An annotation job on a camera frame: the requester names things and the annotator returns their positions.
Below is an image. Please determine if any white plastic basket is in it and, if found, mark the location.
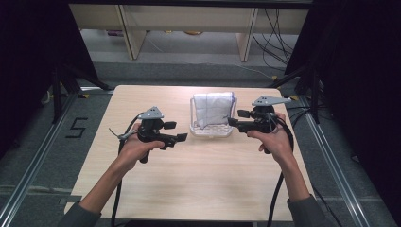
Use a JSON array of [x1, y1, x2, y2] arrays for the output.
[[189, 96, 238, 138]]

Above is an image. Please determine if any grey cable tie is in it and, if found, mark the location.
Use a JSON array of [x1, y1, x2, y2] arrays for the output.
[[108, 127, 139, 140]]

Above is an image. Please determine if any person's left hand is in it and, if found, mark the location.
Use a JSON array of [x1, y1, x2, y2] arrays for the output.
[[117, 122, 166, 174]]

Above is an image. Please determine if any light wooden desk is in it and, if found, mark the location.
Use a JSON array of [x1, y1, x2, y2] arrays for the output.
[[68, 3, 310, 62]]

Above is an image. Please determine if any bundle of black cables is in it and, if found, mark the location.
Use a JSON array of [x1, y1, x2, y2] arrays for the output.
[[251, 8, 301, 71]]

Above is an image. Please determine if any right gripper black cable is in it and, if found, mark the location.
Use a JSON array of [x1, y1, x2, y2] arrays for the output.
[[266, 114, 295, 227]]

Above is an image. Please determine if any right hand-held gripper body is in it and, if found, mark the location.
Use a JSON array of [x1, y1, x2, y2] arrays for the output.
[[238, 96, 293, 155]]

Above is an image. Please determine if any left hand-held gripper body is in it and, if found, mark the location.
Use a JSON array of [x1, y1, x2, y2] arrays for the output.
[[136, 106, 179, 165]]

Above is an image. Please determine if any black metal stand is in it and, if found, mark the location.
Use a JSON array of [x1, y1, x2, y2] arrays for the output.
[[51, 61, 113, 125], [268, 64, 323, 125]]

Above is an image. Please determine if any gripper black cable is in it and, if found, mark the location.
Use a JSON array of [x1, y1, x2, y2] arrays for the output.
[[110, 112, 145, 227], [266, 114, 295, 227]]

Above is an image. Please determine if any person's right hand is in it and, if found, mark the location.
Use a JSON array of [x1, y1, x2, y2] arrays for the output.
[[246, 113, 296, 166]]

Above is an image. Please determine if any aluminium floor rail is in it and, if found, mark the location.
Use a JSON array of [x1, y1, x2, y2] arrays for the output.
[[296, 94, 375, 227], [0, 91, 80, 227]]

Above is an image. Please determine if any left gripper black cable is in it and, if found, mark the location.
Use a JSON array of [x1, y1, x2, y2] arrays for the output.
[[110, 112, 145, 227]]

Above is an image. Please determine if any black curtain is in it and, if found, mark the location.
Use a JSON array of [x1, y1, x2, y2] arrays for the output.
[[0, 0, 100, 159], [285, 0, 401, 218]]

